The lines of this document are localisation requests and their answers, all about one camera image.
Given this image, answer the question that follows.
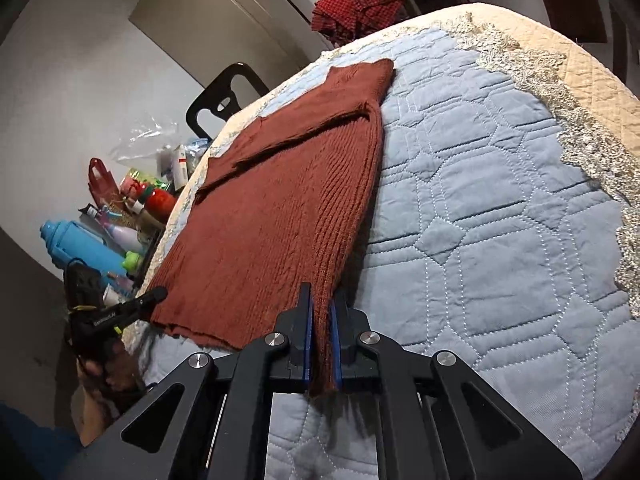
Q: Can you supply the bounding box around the rust red knit sweater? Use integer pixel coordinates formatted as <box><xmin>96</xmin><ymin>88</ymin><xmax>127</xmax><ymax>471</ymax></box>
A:
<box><xmin>151</xmin><ymin>58</ymin><xmax>394</xmax><ymax>393</ymax></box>

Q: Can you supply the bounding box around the person left hand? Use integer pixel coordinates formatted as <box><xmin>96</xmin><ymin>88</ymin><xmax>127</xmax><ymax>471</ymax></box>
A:
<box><xmin>76</xmin><ymin>340</ymin><xmax>142</xmax><ymax>448</ymax></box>

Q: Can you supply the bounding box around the small green bottle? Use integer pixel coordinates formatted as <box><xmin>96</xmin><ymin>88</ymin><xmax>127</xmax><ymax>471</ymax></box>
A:
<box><xmin>122</xmin><ymin>252</ymin><xmax>144</xmax><ymax>275</ymax></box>

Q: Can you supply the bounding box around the white pink spray bottle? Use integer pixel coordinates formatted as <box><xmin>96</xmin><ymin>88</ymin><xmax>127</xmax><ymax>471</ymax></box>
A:
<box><xmin>99</xmin><ymin>210</ymin><xmax>145</xmax><ymax>256</ymax></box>

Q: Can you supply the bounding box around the blue water jug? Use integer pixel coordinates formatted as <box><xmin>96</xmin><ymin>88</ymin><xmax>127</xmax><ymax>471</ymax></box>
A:
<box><xmin>39</xmin><ymin>220</ymin><xmax>126</xmax><ymax>275</ymax></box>

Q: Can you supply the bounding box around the red sauce bottle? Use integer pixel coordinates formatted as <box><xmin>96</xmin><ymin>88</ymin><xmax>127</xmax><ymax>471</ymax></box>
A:
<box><xmin>138</xmin><ymin>182</ymin><xmax>176</xmax><ymax>224</ymax></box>

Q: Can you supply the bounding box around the red gift bag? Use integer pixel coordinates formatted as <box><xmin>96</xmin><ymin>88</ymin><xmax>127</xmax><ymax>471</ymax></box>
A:
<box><xmin>88</xmin><ymin>157</ymin><xmax>122</xmax><ymax>209</ymax></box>

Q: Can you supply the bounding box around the white tube box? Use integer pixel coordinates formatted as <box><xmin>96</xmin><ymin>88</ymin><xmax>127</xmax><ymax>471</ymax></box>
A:
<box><xmin>170</xmin><ymin>144</ymin><xmax>189</xmax><ymax>192</ymax></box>

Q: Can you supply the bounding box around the clear plastic bag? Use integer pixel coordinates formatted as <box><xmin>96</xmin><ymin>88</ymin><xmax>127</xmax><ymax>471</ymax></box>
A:
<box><xmin>110</xmin><ymin>114</ymin><xmax>181</xmax><ymax>177</ymax></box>

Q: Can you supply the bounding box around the blue quilted table cover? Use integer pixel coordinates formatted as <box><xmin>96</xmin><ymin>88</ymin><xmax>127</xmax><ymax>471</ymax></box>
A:
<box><xmin>121</xmin><ymin>1</ymin><xmax>640</xmax><ymax>480</ymax></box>

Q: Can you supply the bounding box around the dark wooden chair far left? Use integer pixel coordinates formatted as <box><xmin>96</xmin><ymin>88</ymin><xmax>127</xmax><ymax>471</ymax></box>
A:
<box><xmin>186</xmin><ymin>62</ymin><xmax>269</xmax><ymax>141</ymax></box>

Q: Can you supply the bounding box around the red checkered cloth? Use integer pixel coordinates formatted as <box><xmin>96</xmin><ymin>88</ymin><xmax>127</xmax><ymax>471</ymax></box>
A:
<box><xmin>310</xmin><ymin>0</ymin><xmax>405</xmax><ymax>47</ymax></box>

